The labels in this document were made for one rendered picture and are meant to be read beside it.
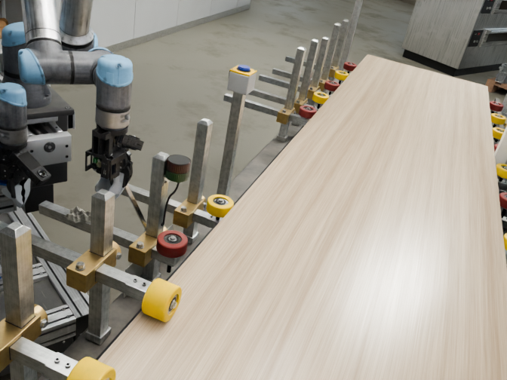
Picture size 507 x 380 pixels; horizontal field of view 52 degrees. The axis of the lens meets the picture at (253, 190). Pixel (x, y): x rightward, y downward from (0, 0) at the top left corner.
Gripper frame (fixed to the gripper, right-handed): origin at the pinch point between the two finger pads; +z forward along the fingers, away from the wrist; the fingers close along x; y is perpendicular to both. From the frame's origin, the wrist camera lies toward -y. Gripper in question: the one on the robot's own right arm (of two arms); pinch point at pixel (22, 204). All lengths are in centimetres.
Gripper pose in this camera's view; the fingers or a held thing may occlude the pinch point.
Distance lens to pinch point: 165.5
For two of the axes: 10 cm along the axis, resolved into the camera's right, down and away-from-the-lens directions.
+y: -9.2, -3.2, 2.3
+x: -3.5, 4.1, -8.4
